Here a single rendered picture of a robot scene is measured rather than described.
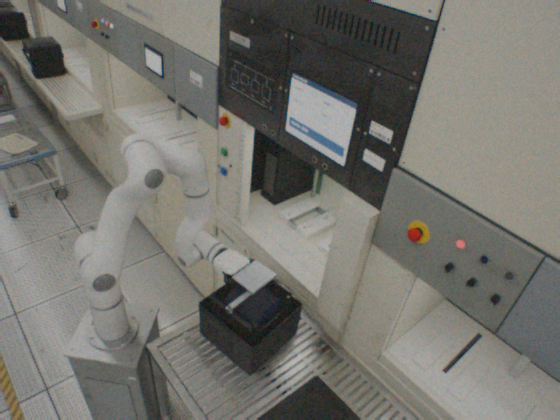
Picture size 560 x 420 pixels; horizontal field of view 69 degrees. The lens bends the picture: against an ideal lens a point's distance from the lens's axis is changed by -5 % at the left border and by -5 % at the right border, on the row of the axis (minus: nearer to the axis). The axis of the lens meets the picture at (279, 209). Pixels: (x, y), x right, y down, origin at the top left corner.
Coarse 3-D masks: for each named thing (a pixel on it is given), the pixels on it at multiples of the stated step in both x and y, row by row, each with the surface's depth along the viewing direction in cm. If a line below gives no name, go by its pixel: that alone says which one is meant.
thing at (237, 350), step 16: (208, 304) 158; (208, 320) 152; (288, 320) 152; (208, 336) 158; (224, 336) 149; (272, 336) 147; (288, 336) 160; (224, 352) 155; (240, 352) 146; (256, 352) 143; (272, 352) 155; (256, 368) 150
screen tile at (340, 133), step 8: (328, 104) 129; (336, 104) 126; (320, 112) 133; (328, 112) 130; (336, 112) 128; (320, 120) 134; (344, 120) 126; (320, 128) 135; (328, 128) 132; (336, 128) 130; (344, 128) 127; (336, 136) 131; (344, 136) 128
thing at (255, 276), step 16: (240, 272) 145; (256, 272) 146; (272, 272) 147; (224, 288) 154; (256, 288) 140; (272, 288) 159; (288, 288) 155; (224, 304) 146; (288, 304) 155; (224, 320) 150; (240, 320) 141; (272, 320) 151; (240, 336) 148; (256, 336) 146
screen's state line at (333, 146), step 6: (294, 120) 144; (294, 126) 145; (300, 126) 142; (306, 126) 140; (306, 132) 141; (312, 132) 139; (312, 138) 140; (318, 138) 137; (324, 138) 135; (324, 144) 136; (330, 144) 134; (336, 144) 132; (336, 150) 133; (342, 150) 131; (342, 156) 132
